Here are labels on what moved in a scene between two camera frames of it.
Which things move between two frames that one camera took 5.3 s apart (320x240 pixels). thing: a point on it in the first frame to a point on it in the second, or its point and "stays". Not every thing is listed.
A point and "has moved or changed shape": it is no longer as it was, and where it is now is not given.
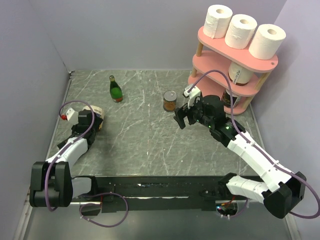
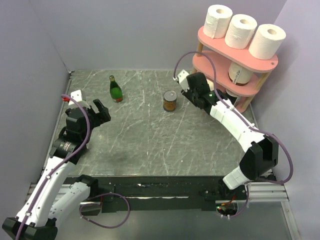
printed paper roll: (97, 110) has moved or changed shape
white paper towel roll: (217, 21) stays
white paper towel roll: (240, 32) stays
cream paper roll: (238, 75) stays
